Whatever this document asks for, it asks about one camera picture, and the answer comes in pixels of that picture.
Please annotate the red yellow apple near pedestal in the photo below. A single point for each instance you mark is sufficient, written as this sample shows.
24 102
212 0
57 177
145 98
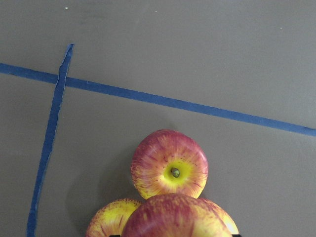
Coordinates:
224 216

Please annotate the red yellow apple middle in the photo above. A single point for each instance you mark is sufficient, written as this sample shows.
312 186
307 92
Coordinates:
111 219

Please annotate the lone red yellow apple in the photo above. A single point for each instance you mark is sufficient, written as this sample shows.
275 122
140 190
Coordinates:
175 215

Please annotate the red yellow apple far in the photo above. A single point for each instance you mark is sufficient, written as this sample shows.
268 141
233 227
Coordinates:
168 161

